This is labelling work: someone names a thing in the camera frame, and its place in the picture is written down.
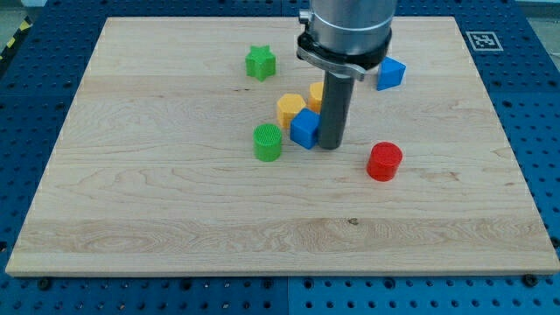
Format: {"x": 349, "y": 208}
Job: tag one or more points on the black and silver clamp mount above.
{"x": 354, "y": 66}

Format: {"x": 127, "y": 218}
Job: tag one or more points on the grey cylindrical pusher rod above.
{"x": 336, "y": 97}

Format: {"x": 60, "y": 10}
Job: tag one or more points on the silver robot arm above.
{"x": 345, "y": 39}

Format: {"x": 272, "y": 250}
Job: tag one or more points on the yellow heart block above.
{"x": 315, "y": 96}

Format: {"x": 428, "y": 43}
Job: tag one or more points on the blue triangle block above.
{"x": 390, "y": 74}

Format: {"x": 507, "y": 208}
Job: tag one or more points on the yellow hexagon block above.
{"x": 287, "y": 107}

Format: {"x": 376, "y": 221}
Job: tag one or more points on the blue cube block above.
{"x": 304, "y": 128}

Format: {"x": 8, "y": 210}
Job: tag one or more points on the green star block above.
{"x": 260, "y": 62}

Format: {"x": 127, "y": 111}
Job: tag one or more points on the red cylinder block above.
{"x": 384, "y": 161}

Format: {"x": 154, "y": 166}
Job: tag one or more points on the green cylinder block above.
{"x": 267, "y": 141}

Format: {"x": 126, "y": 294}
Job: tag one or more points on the white fiducial marker tag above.
{"x": 484, "y": 41}

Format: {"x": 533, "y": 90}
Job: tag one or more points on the wooden board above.
{"x": 153, "y": 173}

